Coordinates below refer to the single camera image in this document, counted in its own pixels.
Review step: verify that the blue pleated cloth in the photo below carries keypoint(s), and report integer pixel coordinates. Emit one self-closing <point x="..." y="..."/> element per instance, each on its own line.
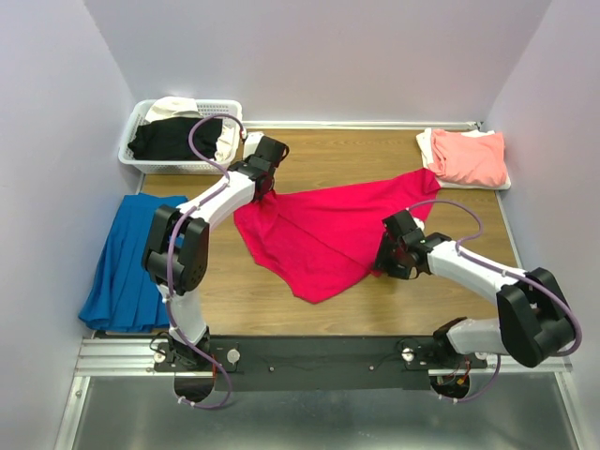
<point x="123" y="298"/>

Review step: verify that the cream t shirt in basket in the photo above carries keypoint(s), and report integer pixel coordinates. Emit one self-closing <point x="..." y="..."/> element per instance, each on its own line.
<point x="169" y="107"/>

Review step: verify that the aluminium rail frame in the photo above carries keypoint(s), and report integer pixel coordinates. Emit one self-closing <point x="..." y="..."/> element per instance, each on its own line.
<point x="119" y="401"/>

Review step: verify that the pink folded t shirt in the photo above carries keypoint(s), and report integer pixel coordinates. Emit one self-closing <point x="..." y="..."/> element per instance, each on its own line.
<point x="473" y="159"/>

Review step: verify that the black t shirt in basket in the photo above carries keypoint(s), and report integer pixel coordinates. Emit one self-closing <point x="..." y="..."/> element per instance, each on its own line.
<point x="167" y="140"/>

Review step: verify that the red t shirt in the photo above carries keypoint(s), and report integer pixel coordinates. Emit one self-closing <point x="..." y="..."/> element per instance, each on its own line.
<point x="322" y="242"/>

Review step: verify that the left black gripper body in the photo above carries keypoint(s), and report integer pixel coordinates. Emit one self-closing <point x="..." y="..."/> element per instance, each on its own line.
<point x="271" y="176"/>

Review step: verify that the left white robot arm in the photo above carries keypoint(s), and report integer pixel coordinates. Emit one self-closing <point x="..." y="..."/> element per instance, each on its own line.
<point x="176" y="251"/>

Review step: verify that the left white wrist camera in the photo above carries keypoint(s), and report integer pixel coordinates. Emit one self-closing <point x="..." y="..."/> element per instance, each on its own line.
<point x="251" y="143"/>

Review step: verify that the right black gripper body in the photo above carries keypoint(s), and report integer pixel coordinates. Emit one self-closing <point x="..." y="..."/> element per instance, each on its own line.
<point x="390" y="258"/>

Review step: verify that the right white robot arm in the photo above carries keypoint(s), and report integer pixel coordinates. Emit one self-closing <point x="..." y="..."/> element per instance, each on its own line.
<point x="533" y="322"/>

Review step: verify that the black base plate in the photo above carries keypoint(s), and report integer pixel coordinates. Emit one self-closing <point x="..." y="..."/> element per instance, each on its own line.
<point x="305" y="363"/>

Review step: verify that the white folded t shirt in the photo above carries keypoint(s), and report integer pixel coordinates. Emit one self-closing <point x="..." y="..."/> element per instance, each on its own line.
<point x="429" y="154"/>

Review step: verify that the white plastic laundry basket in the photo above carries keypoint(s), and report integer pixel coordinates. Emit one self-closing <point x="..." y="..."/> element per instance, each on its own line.
<point x="226" y="108"/>

